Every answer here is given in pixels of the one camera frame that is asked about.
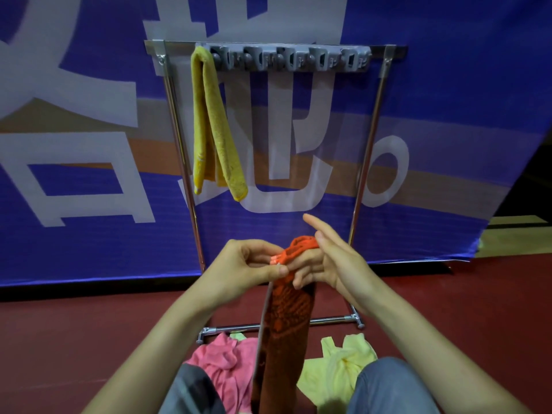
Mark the metal towel rack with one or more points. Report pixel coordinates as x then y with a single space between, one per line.
177 48

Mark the yellow patterned towel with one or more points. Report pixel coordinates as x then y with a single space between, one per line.
207 125

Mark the grey plastic hook rail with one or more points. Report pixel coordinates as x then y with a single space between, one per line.
284 58

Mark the person's left hand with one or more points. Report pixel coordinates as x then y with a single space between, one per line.
233 271

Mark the person's left forearm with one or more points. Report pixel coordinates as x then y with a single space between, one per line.
155 362

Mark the person's grey trousers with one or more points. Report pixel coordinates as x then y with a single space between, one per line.
388 392

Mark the blue printed banner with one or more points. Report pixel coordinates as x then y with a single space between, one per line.
453 81

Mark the pale yellow towel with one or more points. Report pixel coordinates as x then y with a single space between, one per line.
340 370

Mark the person's right forearm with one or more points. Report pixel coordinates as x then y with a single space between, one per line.
440 366

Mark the pink towel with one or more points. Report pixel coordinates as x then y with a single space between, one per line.
224 366

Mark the light green towel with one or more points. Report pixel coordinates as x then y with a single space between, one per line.
238 336

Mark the person's right hand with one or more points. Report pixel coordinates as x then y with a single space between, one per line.
345 271

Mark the orange brown patterned towel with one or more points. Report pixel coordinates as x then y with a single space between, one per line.
284 340

